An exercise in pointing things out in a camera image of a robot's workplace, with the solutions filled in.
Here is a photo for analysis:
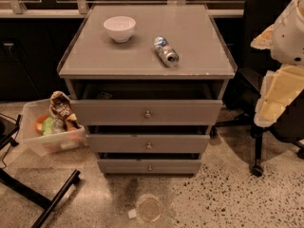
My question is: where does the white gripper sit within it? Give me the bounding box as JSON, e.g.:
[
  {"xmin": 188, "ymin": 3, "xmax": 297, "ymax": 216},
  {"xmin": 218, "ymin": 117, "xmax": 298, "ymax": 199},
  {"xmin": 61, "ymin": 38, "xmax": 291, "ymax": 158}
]
[{"xmin": 251, "ymin": 0, "xmax": 304, "ymax": 127}]

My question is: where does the grey drawer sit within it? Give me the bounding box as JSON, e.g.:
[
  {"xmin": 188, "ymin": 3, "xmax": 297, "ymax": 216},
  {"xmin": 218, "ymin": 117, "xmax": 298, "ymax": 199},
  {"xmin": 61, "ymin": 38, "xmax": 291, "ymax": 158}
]
[
  {"xmin": 98, "ymin": 158, "xmax": 201, "ymax": 176},
  {"xmin": 71, "ymin": 81, "xmax": 221, "ymax": 125},
  {"xmin": 86, "ymin": 125, "xmax": 210, "ymax": 153}
]

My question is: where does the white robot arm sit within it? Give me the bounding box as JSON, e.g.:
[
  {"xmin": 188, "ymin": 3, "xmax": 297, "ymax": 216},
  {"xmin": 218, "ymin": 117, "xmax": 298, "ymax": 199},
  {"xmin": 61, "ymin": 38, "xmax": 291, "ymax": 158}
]
[{"xmin": 251, "ymin": 0, "xmax": 304, "ymax": 127}]

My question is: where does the grey drawer cabinet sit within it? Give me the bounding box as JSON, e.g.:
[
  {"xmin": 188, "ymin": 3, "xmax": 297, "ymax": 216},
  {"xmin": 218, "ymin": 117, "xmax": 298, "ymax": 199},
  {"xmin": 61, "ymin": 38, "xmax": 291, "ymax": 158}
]
[{"xmin": 59, "ymin": 5, "xmax": 236, "ymax": 161}]

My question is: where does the dark object in drawer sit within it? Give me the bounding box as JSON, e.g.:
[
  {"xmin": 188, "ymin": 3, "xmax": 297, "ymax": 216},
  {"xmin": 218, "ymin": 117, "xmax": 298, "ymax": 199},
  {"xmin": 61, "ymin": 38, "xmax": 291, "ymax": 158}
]
[{"xmin": 96, "ymin": 92, "xmax": 113, "ymax": 100}]

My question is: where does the black office chair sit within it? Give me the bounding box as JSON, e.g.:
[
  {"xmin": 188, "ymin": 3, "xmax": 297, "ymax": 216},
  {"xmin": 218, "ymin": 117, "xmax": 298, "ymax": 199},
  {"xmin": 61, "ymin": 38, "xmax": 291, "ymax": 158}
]
[{"xmin": 222, "ymin": 0, "xmax": 304, "ymax": 177}]

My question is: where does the crushed silver soda can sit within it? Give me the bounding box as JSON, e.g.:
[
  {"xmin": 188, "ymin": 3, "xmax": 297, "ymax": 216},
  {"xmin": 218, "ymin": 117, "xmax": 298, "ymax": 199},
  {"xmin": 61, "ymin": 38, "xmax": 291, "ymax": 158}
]
[{"xmin": 154, "ymin": 36, "xmax": 179, "ymax": 67}]

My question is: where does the white ceramic bowl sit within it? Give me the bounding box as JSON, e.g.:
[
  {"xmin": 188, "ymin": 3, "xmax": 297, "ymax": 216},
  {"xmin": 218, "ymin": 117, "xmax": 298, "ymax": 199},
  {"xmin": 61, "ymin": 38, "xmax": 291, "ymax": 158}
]
[{"xmin": 104, "ymin": 16, "xmax": 136, "ymax": 43}]

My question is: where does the brown snack bag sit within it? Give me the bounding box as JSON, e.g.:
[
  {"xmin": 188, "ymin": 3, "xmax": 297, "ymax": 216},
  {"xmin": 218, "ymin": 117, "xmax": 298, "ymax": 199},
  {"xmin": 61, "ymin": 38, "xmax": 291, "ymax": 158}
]
[{"xmin": 49, "ymin": 91, "xmax": 77, "ymax": 122}]

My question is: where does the green round object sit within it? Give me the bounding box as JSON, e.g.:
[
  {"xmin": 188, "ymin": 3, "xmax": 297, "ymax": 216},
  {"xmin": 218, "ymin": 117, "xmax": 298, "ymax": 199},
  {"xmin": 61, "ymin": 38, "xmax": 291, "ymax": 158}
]
[{"xmin": 42, "ymin": 117, "xmax": 53, "ymax": 136}]

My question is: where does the clear plastic bin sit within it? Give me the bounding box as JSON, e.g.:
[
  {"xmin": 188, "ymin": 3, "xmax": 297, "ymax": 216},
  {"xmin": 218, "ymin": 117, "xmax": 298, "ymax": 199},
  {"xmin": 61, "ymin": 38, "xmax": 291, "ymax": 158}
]
[{"xmin": 19, "ymin": 99, "xmax": 87, "ymax": 156}]

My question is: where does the orange round object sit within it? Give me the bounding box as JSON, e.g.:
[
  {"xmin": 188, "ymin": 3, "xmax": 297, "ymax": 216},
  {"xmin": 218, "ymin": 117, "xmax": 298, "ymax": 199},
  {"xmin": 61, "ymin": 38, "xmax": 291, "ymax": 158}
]
[{"xmin": 35, "ymin": 115, "xmax": 48, "ymax": 134}]

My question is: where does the black metal stand base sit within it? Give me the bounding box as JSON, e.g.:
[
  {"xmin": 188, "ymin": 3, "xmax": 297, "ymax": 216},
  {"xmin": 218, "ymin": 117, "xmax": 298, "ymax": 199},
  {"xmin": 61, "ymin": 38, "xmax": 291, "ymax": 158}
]
[{"xmin": 0, "ymin": 112, "xmax": 82, "ymax": 228}]

